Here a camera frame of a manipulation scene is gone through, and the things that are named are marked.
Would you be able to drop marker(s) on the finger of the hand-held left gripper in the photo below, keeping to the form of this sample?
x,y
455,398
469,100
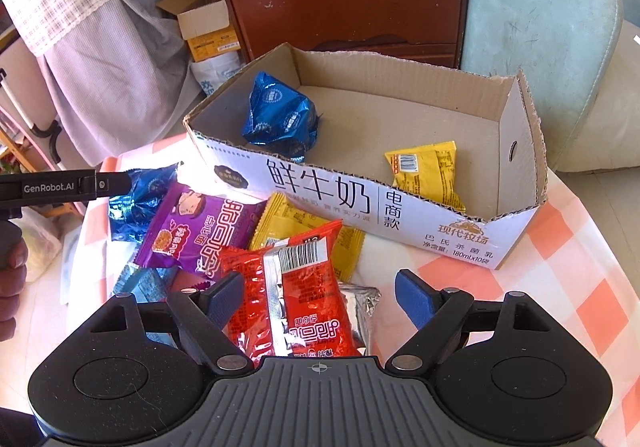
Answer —
x,y
116,184

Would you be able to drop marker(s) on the person's left hand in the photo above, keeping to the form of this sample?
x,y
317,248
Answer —
x,y
11,297

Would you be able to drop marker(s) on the red snack packet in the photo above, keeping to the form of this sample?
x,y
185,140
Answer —
x,y
300,297

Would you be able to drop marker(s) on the yellow printed box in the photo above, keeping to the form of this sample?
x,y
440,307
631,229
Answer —
x,y
212,44

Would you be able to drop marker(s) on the silver foil snack packet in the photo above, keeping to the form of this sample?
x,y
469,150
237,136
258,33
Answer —
x,y
362,307

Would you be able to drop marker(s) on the checkered cloth covered furniture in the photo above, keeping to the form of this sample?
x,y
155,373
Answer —
x,y
115,87

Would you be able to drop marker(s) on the small brown cardboard box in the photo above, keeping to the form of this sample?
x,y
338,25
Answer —
x,y
200,17

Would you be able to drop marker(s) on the purple snack packet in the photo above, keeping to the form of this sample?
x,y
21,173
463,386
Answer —
x,y
200,237

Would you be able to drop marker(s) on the blue foil snack packet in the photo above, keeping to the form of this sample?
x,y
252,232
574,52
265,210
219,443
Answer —
x,y
280,117
145,197

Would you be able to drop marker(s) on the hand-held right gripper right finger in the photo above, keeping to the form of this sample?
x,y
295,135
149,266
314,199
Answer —
x,y
414,299

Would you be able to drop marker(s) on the white plastic bag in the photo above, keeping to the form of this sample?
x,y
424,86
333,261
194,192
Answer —
x,y
215,72

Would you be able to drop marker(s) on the pale green sofa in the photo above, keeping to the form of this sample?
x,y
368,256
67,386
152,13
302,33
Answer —
x,y
540,27

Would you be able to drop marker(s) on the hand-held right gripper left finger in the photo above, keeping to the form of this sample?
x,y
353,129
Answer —
x,y
224,299

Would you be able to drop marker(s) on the clear plastic bag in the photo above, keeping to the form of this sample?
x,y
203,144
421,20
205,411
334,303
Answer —
x,y
42,247

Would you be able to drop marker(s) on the yellow snack packet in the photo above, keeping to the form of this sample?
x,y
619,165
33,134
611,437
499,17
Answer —
x,y
300,222
430,172

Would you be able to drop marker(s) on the light blue snack packet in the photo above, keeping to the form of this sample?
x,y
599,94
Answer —
x,y
145,284

